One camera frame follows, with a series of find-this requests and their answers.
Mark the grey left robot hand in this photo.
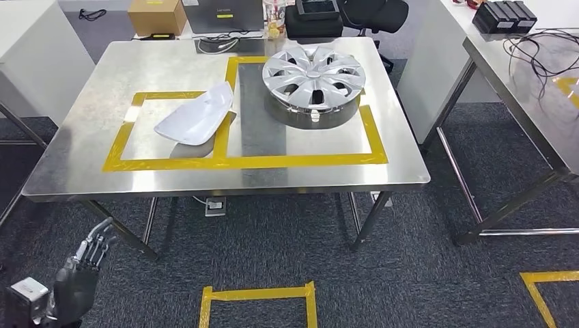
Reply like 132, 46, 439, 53
53, 216, 115, 328

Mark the white plastic shell part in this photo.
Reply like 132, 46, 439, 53
154, 81, 235, 147

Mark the stainless steel workbench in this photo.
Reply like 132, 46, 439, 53
0, 101, 49, 230
419, 29, 579, 247
21, 36, 431, 262

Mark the grey floor socket box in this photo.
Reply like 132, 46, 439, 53
370, 191, 394, 208
204, 196, 227, 218

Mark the yellow floor tape outline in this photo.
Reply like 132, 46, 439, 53
198, 280, 319, 328
519, 270, 579, 328

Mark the yellow tape table marking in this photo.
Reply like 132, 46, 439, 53
552, 76, 579, 109
101, 55, 389, 173

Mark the black power adapter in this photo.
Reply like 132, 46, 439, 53
139, 31, 178, 42

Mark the round steel stand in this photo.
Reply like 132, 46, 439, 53
266, 92, 363, 131

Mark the brown cardboard box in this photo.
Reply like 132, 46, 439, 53
127, 0, 188, 38

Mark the grey laptop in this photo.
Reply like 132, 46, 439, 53
182, 0, 265, 36

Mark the silver wheel cover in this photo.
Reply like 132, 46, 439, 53
262, 45, 367, 111

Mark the clear plastic drink cup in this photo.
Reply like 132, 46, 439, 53
262, 0, 287, 40

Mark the black carry case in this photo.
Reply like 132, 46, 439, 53
284, 4, 345, 40

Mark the black remote controller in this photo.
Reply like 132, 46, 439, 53
294, 0, 341, 22

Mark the black office chair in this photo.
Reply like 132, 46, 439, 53
337, 0, 410, 74

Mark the colourful snack bag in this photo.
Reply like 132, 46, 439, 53
452, 0, 487, 11

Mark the black battery box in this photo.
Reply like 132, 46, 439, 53
490, 1, 521, 33
509, 0, 538, 31
471, 2, 503, 35

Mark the black floor cable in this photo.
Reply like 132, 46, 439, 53
77, 8, 108, 23

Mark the white laptop cable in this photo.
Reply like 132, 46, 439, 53
197, 38, 240, 56

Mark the black laptop cable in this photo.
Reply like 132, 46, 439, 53
192, 29, 266, 46

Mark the black cable bundle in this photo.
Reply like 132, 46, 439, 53
502, 28, 579, 101

